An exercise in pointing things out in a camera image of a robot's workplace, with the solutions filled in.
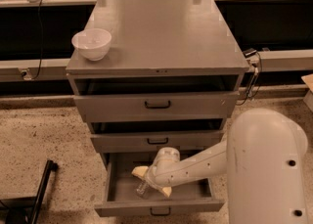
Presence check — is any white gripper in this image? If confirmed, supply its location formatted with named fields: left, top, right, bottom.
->
left=132, top=165, right=172, bottom=198

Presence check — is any clear plastic water bottle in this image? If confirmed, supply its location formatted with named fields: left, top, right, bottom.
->
left=135, top=181, right=150, bottom=198

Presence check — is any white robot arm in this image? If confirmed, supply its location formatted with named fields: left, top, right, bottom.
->
left=132, top=109, right=309, bottom=224

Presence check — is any grey bottom drawer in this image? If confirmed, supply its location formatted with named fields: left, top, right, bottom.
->
left=95, top=152, right=224, bottom=217

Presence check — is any grey drawer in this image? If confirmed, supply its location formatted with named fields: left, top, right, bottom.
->
left=95, top=152, right=224, bottom=217
left=91, top=119, right=223, bottom=153
left=71, top=79, right=239, bottom=122

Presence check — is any grey middle drawer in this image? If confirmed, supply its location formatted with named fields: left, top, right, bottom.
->
left=91, top=119, right=223, bottom=153

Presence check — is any grey top drawer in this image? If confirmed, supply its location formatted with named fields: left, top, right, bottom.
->
left=71, top=79, right=239, bottom=122

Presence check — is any grey drawer cabinet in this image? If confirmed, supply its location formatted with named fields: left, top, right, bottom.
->
left=66, top=0, right=250, bottom=163

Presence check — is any black stand leg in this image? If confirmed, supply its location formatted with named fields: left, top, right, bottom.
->
left=0, top=159, right=59, bottom=224

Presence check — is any white bowl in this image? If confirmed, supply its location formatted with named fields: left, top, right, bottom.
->
left=71, top=28, right=112, bottom=61

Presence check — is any black power adapter with cable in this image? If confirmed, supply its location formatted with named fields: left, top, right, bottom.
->
left=237, top=48, right=263, bottom=106

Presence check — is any wall power outlet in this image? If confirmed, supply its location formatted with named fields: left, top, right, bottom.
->
left=20, top=68, right=33, bottom=81

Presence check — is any black cable left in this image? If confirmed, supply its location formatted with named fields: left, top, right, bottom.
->
left=32, top=0, right=55, bottom=81

